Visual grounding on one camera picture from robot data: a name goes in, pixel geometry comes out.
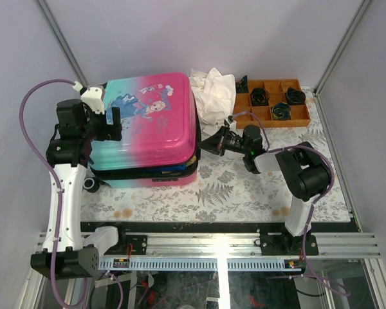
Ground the orange compartment tray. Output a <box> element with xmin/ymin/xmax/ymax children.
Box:
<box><xmin>234</xmin><ymin>79</ymin><xmax>311</xmax><ymax>129</ymax></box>

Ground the rolled dark sock right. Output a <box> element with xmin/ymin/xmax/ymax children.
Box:
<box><xmin>285</xmin><ymin>87</ymin><xmax>306</xmax><ymax>105</ymax></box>

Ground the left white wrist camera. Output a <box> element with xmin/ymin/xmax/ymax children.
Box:
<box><xmin>73</xmin><ymin>81</ymin><xmax>106</xmax><ymax>115</ymax></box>

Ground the aluminium mounting rail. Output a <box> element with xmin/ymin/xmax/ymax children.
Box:
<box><xmin>35</xmin><ymin>221</ymin><xmax>383</xmax><ymax>274</ymax></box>

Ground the rolled dark sock outside tray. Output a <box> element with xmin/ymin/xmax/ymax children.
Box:
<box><xmin>235</xmin><ymin>75</ymin><xmax>248</xmax><ymax>94</ymax></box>

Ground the white crumpled cloth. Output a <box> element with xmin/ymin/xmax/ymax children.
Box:
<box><xmin>189</xmin><ymin>68</ymin><xmax>236</xmax><ymax>135</ymax></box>

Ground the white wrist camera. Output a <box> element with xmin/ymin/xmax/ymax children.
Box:
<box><xmin>73</xmin><ymin>81</ymin><xmax>106</xmax><ymax>115</ymax></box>
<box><xmin>224</xmin><ymin>115</ymin><xmax>237</xmax><ymax>130</ymax></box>

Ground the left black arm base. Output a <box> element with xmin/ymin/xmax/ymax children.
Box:
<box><xmin>113</xmin><ymin>230</ymin><xmax>148</xmax><ymax>256</ymax></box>

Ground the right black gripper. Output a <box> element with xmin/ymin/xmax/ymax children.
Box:
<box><xmin>198</xmin><ymin>126</ymin><xmax>250</xmax><ymax>157</ymax></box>

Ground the blue shirt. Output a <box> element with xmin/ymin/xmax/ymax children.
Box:
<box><xmin>158</xmin><ymin>156</ymin><xmax>197</xmax><ymax>174</ymax></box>

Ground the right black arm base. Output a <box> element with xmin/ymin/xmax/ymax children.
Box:
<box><xmin>253</xmin><ymin>227</ymin><xmax>319</xmax><ymax>257</ymax></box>

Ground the rolled dark sock middle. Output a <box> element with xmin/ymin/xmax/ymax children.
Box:
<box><xmin>250</xmin><ymin>87</ymin><xmax>270</xmax><ymax>106</ymax></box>

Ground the pink and teal suitcase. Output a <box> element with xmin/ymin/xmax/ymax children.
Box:
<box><xmin>83</xmin><ymin>72</ymin><xmax>201</xmax><ymax>192</ymax></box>

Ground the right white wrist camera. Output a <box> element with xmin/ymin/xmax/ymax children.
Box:
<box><xmin>224</xmin><ymin>115</ymin><xmax>237</xmax><ymax>130</ymax></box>

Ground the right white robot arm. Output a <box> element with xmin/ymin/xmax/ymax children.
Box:
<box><xmin>198</xmin><ymin>125</ymin><xmax>335</xmax><ymax>254</ymax></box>

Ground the rolled dark sock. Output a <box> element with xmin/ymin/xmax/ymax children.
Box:
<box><xmin>285</xmin><ymin>87</ymin><xmax>306</xmax><ymax>105</ymax></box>
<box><xmin>250</xmin><ymin>87</ymin><xmax>270</xmax><ymax>106</ymax></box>

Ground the rolled blue green sock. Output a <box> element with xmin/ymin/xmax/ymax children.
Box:
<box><xmin>271</xmin><ymin>102</ymin><xmax>291</xmax><ymax>121</ymax></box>

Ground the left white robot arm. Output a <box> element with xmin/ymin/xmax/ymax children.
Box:
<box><xmin>30</xmin><ymin>99</ymin><xmax>128</xmax><ymax>280</ymax></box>

